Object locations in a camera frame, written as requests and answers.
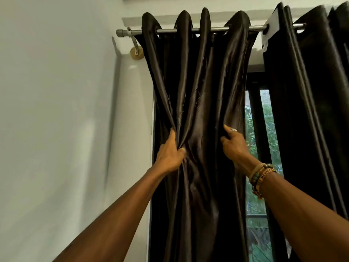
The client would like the green beaded bracelet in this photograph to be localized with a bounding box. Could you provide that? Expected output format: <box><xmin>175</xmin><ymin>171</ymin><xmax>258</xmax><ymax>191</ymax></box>
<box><xmin>250</xmin><ymin>164</ymin><xmax>274</xmax><ymax>189</ymax></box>

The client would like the person's right forearm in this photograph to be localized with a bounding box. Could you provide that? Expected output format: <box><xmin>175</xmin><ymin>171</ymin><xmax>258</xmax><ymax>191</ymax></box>
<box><xmin>259</xmin><ymin>171</ymin><xmax>349</xmax><ymax>262</ymax></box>

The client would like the person's left forearm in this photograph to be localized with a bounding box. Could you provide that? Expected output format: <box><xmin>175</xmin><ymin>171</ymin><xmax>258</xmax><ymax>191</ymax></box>
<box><xmin>53</xmin><ymin>166</ymin><xmax>164</xmax><ymax>262</ymax></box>

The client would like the grey metal curtain rod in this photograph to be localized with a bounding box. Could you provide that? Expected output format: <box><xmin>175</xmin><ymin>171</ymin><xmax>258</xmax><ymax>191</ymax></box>
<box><xmin>116</xmin><ymin>23</ymin><xmax>306</xmax><ymax>38</ymax></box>

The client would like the orange woven patterned bracelet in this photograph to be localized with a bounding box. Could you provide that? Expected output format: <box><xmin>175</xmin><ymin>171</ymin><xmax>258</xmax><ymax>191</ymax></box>
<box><xmin>254</xmin><ymin>168</ymin><xmax>278</xmax><ymax>200</ymax></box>

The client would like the dark brown curtain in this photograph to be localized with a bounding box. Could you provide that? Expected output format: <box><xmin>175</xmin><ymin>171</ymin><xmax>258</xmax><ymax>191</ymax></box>
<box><xmin>141</xmin><ymin>7</ymin><xmax>259</xmax><ymax>262</ymax></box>
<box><xmin>261</xmin><ymin>1</ymin><xmax>349</xmax><ymax>262</ymax></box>

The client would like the person's left hand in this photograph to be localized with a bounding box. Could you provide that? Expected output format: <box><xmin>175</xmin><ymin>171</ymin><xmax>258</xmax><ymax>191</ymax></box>
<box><xmin>152</xmin><ymin>128</ymin><xmax>187</xmax><ymax>176</ymax></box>

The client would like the person's right hand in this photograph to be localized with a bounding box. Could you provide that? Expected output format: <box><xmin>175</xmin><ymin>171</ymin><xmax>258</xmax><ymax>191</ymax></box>
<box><xmin>220</xmin><ymin>124</ymin><xmax>260</xmax><ymax>175</ymax></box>

